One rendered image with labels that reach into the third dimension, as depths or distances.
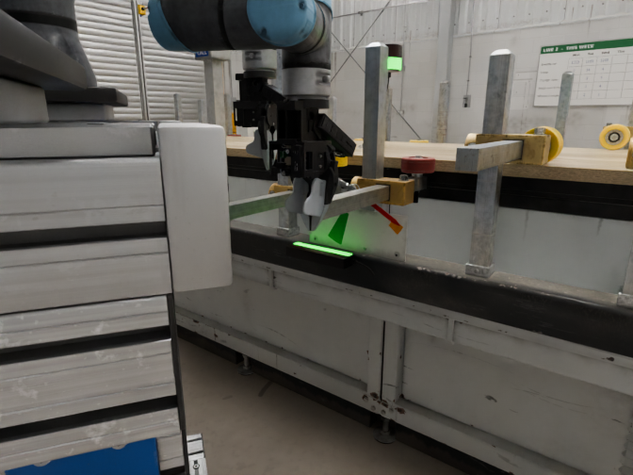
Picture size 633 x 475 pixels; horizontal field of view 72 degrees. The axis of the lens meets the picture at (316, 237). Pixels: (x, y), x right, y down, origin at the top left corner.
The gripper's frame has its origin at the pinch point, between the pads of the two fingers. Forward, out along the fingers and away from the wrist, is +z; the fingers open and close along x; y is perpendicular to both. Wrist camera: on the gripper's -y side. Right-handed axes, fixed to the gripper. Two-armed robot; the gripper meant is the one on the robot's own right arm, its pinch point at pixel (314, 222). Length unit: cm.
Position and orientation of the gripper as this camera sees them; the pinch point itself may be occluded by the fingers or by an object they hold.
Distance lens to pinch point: 74.3
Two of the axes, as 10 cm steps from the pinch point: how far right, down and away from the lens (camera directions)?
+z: -0.1, 9.7, 2.6
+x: 8.0, 1.6, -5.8
